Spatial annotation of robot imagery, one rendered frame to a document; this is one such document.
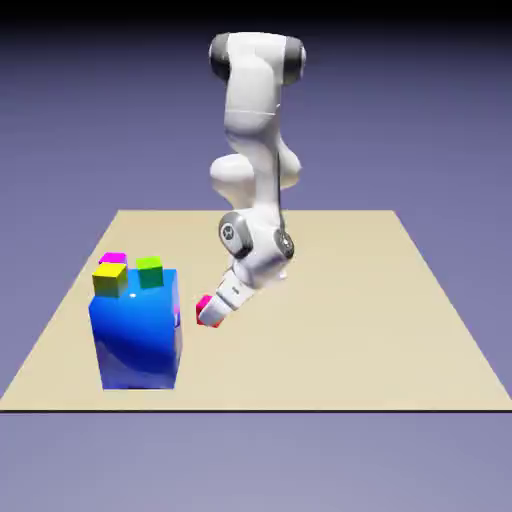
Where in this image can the small magenta cube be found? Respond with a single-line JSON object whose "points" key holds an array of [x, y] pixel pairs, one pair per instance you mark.
{"points": [[113, 257]]}

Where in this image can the small yellow cube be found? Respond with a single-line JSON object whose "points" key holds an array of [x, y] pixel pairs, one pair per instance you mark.
{"points": [[108, 280]]}

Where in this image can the small green cube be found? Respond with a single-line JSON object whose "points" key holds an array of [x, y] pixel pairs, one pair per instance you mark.
{"points": [[150, 272]]}

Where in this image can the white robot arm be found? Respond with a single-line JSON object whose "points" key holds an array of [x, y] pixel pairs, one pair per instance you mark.
{"points": [[252, 120]]}

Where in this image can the large blue box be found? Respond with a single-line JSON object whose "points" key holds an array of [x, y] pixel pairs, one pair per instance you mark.
{"points": [[136, 336]]}

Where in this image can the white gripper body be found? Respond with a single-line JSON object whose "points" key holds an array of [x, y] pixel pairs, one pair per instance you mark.
{"points": [[212, 312]]}

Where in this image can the small red cube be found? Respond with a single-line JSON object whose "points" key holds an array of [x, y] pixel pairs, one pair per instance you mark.
{"points": [[204, 302]]}

